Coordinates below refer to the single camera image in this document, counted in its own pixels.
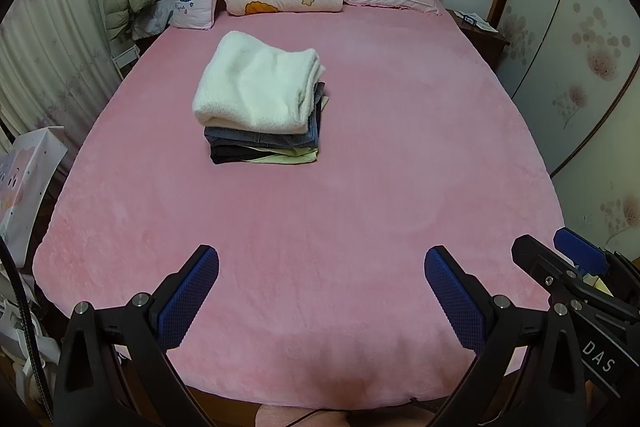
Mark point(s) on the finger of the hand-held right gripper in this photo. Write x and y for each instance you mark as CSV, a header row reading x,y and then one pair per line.
x,y
532,252
580,249

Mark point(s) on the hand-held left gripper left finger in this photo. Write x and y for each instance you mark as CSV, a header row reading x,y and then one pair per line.
x,y
187,302

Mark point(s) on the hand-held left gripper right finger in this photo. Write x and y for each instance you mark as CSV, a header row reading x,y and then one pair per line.
x,y
455,302

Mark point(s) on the white fuzzy braided-trim cardigan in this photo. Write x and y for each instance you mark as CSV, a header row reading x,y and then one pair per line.
x,y
250,82

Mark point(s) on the yellow cloth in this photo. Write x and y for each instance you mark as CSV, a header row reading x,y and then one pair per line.
x,y
597,283

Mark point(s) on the folded dark garment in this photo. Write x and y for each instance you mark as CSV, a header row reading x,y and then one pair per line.
x,y
230,154

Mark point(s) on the pink plush bed sheet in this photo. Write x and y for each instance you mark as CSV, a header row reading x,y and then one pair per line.
x,y
325,207

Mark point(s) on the folded pale green garment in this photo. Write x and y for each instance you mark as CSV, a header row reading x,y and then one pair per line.
x,y
290,157

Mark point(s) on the folded blue jeans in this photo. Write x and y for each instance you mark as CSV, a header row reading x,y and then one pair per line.
x,y
260,138

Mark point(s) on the floral sliding wardrobe doors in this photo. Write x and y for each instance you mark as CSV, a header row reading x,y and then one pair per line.
x,y
575,57

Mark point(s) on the white paper bag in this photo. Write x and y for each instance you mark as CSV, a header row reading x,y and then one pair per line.
x,y
25,177

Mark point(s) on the dark wooden nightstand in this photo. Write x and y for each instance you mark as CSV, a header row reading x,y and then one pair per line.
x,y
480,49

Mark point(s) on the white papers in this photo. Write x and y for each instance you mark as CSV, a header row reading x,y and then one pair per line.
x,y
485,27

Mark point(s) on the dark object on papers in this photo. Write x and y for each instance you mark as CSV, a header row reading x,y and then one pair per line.
x,y
470,19

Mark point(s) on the white rack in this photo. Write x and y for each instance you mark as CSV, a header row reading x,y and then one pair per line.
x,y
125,57

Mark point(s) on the pale patterned curtain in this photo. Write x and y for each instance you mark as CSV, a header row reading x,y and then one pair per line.
x,y
50,57

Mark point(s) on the pale grey cloth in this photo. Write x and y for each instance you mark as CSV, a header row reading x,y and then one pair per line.
x,y
152,19

